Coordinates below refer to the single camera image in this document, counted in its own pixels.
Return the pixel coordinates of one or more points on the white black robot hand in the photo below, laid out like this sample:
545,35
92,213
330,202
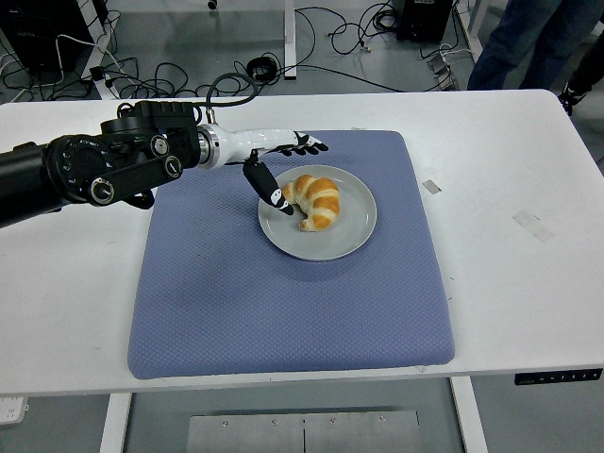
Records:
255,138

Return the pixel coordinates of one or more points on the golden croissant bread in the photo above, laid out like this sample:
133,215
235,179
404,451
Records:
325,203

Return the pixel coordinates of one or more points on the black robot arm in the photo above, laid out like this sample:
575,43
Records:
71,160

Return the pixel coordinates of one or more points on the round grey plate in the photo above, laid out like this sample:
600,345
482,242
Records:
330,243

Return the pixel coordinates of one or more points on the blue quilted mat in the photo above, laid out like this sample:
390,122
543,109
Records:
236,307

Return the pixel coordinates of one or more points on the black power adapter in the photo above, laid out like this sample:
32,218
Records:
97,73

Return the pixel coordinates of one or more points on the white slanted desk leg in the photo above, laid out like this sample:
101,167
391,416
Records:
99,56

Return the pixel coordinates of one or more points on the small clear tape patch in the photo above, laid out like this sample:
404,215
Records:
431,187

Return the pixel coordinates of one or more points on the grey metal foot pedal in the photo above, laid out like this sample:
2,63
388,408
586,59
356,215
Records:
442,68

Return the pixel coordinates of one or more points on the small black equipment box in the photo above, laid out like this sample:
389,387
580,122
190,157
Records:
422,19

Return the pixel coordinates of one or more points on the large black equipment box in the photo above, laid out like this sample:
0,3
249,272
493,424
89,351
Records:
38,28

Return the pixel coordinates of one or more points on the large clear tape patch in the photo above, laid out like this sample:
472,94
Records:
533,226

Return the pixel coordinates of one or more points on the grey metal plate with screws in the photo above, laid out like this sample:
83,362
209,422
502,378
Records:
302,431

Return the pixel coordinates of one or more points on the white table leg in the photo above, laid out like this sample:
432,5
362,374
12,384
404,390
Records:
115,424
469,415

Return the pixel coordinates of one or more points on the person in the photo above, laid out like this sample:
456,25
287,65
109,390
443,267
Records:
585,75

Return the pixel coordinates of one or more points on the white power strip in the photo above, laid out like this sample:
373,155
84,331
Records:
11,410

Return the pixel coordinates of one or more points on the black table control panel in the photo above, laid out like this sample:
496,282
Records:
557,378

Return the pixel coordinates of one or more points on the white upright desk post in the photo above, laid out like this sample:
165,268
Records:
289,38

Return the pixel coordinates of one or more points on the white desk frame bar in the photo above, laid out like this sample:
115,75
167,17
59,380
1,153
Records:
469,28

